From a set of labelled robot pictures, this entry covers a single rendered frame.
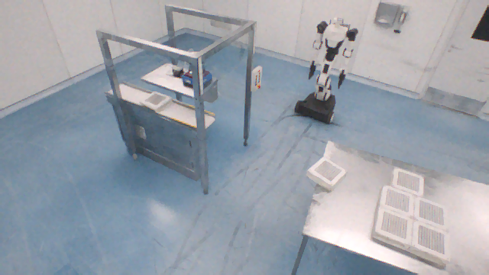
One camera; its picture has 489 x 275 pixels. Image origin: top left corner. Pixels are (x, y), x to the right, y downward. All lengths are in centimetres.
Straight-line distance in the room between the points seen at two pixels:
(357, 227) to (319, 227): 29
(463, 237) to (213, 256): 206
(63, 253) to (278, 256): 207
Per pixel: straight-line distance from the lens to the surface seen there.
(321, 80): 437
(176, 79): 279
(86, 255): 327
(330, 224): 230
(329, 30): 418
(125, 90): 363
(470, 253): 266
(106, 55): 314
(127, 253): 314
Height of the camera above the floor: 265
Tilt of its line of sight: 40 degrees down
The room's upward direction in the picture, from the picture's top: 2 degrees clockwise
